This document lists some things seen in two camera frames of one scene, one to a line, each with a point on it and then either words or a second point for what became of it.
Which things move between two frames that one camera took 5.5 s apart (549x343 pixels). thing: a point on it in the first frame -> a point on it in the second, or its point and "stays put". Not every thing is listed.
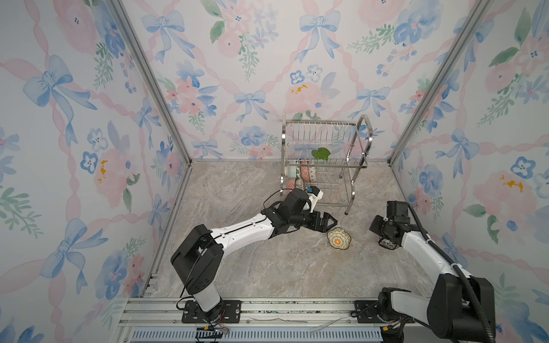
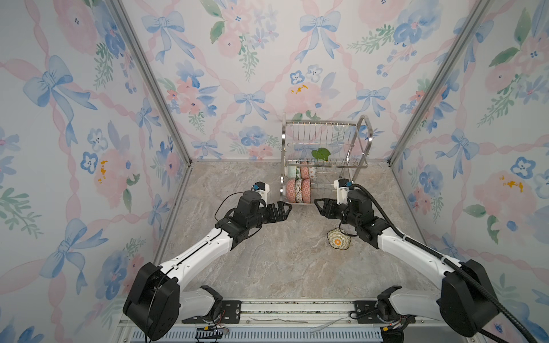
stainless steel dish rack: (325, 155) stays put
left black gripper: (323, 227) -> (282, 215)
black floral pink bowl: (291, 184) stays put
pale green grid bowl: (292, 171) stays put
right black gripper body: (380, 226) -> (344, 216)
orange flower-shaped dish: (339, 239) stays put
